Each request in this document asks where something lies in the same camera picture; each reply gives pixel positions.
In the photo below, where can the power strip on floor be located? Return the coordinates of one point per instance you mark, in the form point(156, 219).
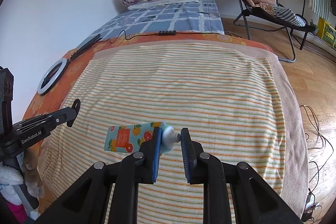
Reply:
point(310, 207)

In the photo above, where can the yellow green crate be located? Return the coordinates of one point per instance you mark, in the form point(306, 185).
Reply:
point(326, 32)

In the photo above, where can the black metal rack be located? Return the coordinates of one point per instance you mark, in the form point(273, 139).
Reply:
point(309, 39)

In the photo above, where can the striped yellow towel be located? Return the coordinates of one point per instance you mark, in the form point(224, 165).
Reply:
point(267, 156)

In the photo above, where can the beige blanket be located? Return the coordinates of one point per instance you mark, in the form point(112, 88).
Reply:
point(296, 172)

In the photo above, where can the clothes on chair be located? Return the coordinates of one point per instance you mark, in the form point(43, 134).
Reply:
point(274, 9)

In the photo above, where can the white ring light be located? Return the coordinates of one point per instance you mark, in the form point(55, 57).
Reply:
point(52, 76)

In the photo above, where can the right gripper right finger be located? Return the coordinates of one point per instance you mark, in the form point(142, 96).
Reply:
point(232, 193)

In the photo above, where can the orange floral bedsheet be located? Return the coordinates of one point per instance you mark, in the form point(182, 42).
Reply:
point(57, 87)

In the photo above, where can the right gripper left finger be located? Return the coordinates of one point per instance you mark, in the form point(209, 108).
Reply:
point(108, 193)

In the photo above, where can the white fluffy cloth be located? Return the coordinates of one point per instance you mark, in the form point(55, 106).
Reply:
point(10, 177)

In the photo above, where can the black tape roll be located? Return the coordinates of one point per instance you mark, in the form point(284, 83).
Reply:
point(74, 112)

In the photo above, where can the blue checkered bedsheet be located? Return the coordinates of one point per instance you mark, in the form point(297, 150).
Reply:
point(199, 16)

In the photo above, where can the orange fruit print tube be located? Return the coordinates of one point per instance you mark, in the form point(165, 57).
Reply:
point(129, 138)

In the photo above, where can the black ring light stand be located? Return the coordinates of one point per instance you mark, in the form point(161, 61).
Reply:
point(85, 47)

